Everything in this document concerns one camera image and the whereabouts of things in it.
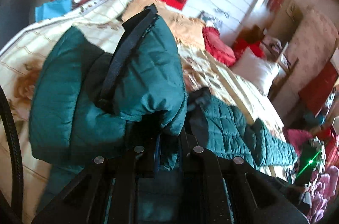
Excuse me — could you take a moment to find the green quilted puffer jacket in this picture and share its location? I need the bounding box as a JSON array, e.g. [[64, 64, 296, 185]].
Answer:
[[29, 6, 296, 223]]

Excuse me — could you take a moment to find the white pillow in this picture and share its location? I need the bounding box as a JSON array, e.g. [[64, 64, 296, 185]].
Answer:
[[231, 47, 279, 96]]

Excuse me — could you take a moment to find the yellow fringed pillow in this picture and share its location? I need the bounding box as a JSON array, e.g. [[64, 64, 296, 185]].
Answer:
[[122, 0, 205, 50]]

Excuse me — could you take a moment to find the red ruffled pillow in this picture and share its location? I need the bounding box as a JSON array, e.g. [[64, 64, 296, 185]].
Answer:
[[202, 27, 236, 67]]

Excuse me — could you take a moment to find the magenta blanket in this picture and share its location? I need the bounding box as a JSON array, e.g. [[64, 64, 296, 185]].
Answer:
[[283, 127, 338, 223]]

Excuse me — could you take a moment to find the framed photo on headboard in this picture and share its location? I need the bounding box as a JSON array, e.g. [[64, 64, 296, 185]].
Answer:
[[198, 9, 229, 30]]

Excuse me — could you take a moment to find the cream floral checked bedspread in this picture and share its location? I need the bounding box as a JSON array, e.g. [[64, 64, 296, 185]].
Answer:
[[1, 0, 284, 223]]

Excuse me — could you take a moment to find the blue bag beside bed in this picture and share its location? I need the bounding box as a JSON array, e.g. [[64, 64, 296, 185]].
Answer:
[[35, 0, 72, 22]]

